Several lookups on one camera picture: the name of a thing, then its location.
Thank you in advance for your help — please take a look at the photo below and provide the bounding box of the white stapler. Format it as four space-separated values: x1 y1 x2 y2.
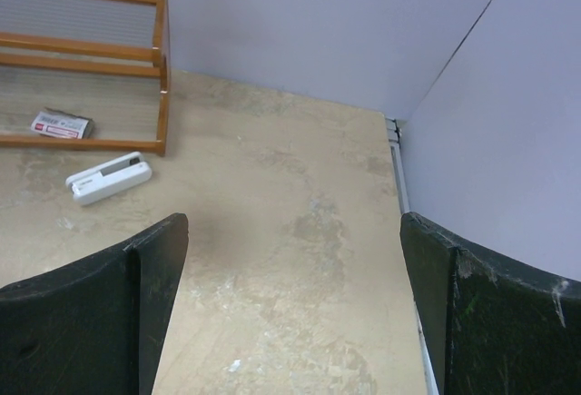
65 152 153 206

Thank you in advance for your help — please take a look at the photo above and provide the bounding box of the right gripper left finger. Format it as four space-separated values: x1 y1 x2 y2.
1 213 189 394

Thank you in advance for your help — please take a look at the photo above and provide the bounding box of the small white box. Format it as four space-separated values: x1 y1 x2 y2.
30 108 94 139

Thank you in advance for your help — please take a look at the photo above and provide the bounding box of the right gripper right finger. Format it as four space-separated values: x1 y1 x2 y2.
399 212 580 394

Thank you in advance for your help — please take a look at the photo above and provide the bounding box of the wooden three-tier rack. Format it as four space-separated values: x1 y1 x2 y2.
1 0 171 156

